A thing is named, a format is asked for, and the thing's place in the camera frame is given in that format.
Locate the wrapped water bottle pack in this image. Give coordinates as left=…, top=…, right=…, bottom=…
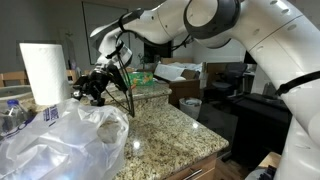
left=0, top=99, right=29, bottom=138

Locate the wooden counter cabinet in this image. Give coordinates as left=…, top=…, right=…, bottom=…
left=164, top=153, right=219, bottom=180

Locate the clear plastic bag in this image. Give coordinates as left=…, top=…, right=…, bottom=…
left=0, top=97, right=130, bottom=180

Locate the black computer monitor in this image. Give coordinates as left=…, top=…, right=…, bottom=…
left=244, top=51, right=260, bottom=65

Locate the black strap on arm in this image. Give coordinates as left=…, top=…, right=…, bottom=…
left=275, top=70, right=320, bottom=97

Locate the green tissue box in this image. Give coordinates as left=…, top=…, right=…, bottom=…
left=128, top=70, right=155, bottom=87

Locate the wooden chair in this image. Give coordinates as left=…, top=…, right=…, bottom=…
left=0, top=70, right=29, bottom=88
left=65, top=69, right=79, bottom=85

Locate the black desk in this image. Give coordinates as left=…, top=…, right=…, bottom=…
left=231, top=93, right=294, bottom=168

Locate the brown cardboard box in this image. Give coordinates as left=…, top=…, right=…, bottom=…
left=153, top=63, right=203, bottom=108

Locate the white basin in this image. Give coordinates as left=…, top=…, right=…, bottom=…
left=0, top=84, right=34, bottom=101

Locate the open cardboard box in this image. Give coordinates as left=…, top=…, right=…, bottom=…
left=156, top=61, right=208, bottom=81

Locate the gray rounded appliance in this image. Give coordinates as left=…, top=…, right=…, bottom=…
left=262, top=82, right=282, bottom=100

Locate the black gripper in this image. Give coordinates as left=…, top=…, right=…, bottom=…
left=71, top=64, right=118, bottom=108

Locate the black office chair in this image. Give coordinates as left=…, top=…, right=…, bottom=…
left=213, top=62, right=248, bottom=98

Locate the white trash bin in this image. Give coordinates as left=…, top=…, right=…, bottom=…
left=179, top=97, right=203, bottom=120

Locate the white paper towel roll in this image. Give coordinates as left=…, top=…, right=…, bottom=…
left=19, top=43, right=73, bottom=106

